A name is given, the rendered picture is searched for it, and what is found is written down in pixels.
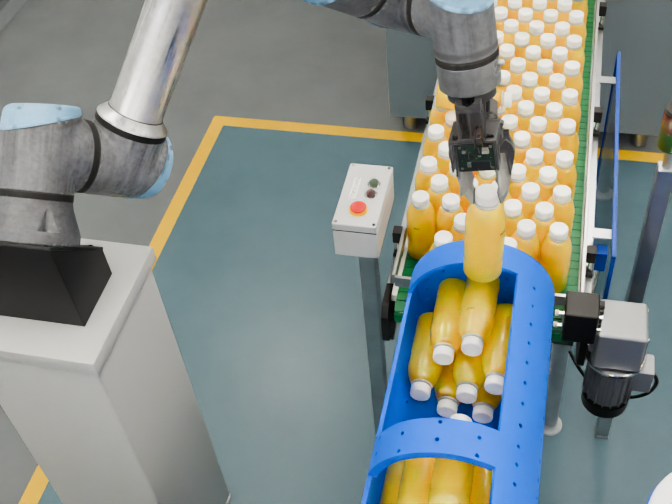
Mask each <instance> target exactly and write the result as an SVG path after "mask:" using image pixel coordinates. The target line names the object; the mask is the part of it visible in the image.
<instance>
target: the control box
mask: <svg viewBox="0 0 672 504"><path fill-rule="evenodd" d="M359 178H360V179H359ZM373 178H375V179H377V180H378V181H379V184H378V185H377V186H375V187H372V186H370V185H369V181H370V179H373ZM355 180H356V181H355ZM357 182H358V183H357ZM355 183H356V184H355ZM357 185H358V186H357ZM353 188H356V189H353ZM352 189H353V191H354V192H356V193H354V192H353V191H352ZM368 189H374V190H375V192H376V195H375V196H374V197H367V196H366V191H367V190H368ZM354 194H355V195H354ZM350 196H351V197H350ZM353 196H354V197H353ZM355 201H362V202H364V203H365V204H366V210H365V211H364V212H362V213H354V212H352V211H351V210H350V205H351V204H352V203H353V202H355ZM393 201H394V182H393V167H388V166H376V165H365V164H353V163H351V164H350V167H349V170H348V174H347V177H346V180H345V183H344V186H343V189H342V193H341V196H340V199H339V202H338V205H337V208H336V212H335V215H334V218H333V221H332V229H333V237H334V245H335V253H336V254H340V255H349V256H358V257H367V258H379V255H380V251H381V247H382V244H383V240H384V236H385V232H386V228H387V224H388V220H389V217H390V213H391V209H392V205H393Z"/></svg>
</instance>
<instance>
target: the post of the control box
mask: <svg viewBox="0 0 672 504"><path fill-rule="evenodd" d="M358 259H359V269H360V280H361V290H362V300H363V311H364V321H365V332H366V342H367V352H368V363H369V373H370V384H371V394H372V404H373V415H374V425H375V436H376V434H377V430H378V425H379V421H380V416H381V412H382V407H383V403H384V398H385V394H386V389H387V372H386V358H385V344H384V340H382V328H381V308H382V303H381V289H380V275H379V262H378V258H367V257H358Z"/></svg>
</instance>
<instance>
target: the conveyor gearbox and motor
mask: <svg viewBox="0 0 672 504"><path fill-rule="evenodd" d="M600 300H601V301H605V310H604V315H603V320H602V326H601V332H597V333H596V338H595V342H594V344H588V347H587V352H586V357H585V359H586V361H587V364H586V369H585V373H584V372H583V370H582V369H581V367H580V366H579V365H576V363H575V357H574V355H573V353H572V351H571V350H570V351H568V353H569V355H570V357H571V359H572V360H573V362H574V364H575V366H576V367H577V369H578V370H579V372H580V373H581V375H582V376H583V377H584V379H583V384H582V386H583V388H582V393H581V400H582V403H583V405H584V407H585V408H586V409H587V410H588V411H589V412H590V413H591V414H593V415H595V416H598V417H601V418H614V417H617V416H619V415H621V414H622V413H623V412H624V411H625V409H626V407H627V404H628V400H629V399H635V398H641V397H644V396H647V395H649V394H650V393H652V392H653V391H654V390H655V389H656V388H657V386H658V383H659V379H658V377H657V375H656V374H655V365H654V355H650V354H646V351H647V347H648V343H649V342H650V338H648V336H649V333H648V329H649V326H648V322H649V319H648V315H649V309H648V307H647V305H646V304H642V303H633V302H624V301H615V300H607V299H600ZM653 379H655V383H654V385H653V386H652V388H651V385H652V382H653ZM632 391H640V392H644V393H642V394H638V395H631V392H632Z"/></svg>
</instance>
